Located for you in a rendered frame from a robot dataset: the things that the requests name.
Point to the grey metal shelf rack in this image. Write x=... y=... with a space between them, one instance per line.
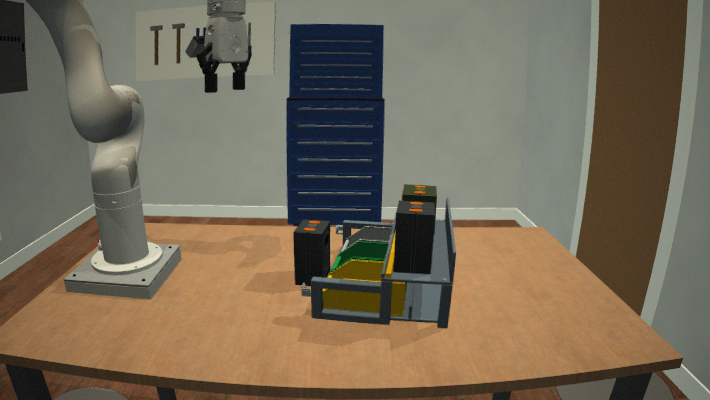
x=426 y=300

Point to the yellow flat bar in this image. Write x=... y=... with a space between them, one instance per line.
x=391 y=260

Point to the olive green case with orange latches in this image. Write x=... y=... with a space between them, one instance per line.
x=420 y=193

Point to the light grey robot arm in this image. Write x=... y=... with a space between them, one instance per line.
x=113 y=118

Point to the yellow bin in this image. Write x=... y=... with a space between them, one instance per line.
x=362 y=301

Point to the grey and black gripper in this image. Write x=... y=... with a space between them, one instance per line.
x=228 y=42

